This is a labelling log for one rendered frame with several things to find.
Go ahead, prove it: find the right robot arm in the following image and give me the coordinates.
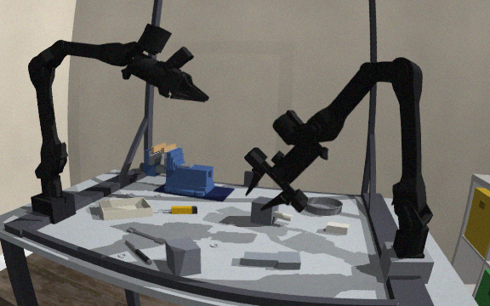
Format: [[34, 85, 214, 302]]
[[28, 24, 194, 201]]

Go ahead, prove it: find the blue vise body top surface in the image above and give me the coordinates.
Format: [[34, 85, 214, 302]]
[[175, 164, 214, 173]]

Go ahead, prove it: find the tan wooden vise jaw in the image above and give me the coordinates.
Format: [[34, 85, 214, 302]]
[[151, 143, 166, 153], [162, 144, 176, 154]]

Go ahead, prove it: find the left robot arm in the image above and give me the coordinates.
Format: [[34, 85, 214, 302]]
[[272, 57, 433, 258]]

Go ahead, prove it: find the grey round shallow dish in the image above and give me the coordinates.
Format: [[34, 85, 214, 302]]
[[306, 197, 343, 216]]

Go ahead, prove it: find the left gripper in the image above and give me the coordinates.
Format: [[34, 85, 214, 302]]
[[244, 147, 308, 213]]

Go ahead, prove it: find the dark blue flat mat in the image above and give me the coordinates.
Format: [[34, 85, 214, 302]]
[[154, 185, 235, 201]]

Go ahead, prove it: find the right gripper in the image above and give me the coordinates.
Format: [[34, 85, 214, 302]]
[[145, 60, 209, 102]]

